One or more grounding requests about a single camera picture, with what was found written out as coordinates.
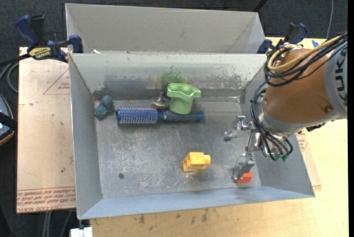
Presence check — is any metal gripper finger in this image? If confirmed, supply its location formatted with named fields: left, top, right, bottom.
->
left=232, top=149, right=257, bottom=180
left=223, top=115, right=254, bottom=142

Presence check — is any red-orange small block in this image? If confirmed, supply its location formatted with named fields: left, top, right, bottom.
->
left=233, top=170, right=253, bottom=184

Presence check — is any yellow plastic block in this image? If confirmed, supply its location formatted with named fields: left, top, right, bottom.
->
left=182, top=151, right=212, bottom=173

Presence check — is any green plastic cup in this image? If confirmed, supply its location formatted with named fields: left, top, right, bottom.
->
left=166, top=83, right=202, bottom=115

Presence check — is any small metallic spinning top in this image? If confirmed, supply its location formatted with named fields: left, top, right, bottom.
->
left=150, top=92, right=170, bottom=111

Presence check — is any grey metal bin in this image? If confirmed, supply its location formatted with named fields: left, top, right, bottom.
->
left=65, top=3, right=316, bottom=220

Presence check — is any blue hairbrush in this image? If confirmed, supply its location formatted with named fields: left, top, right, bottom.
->
left=116, top=106, right=205, bottom=125

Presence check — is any grey-blue toy animal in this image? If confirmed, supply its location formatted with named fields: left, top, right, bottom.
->
left=93, top=94, right=116, bottom=120

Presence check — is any brown cardboard board, red print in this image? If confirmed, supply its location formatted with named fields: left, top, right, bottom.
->
left=16, top=46, right=323, bottom=214

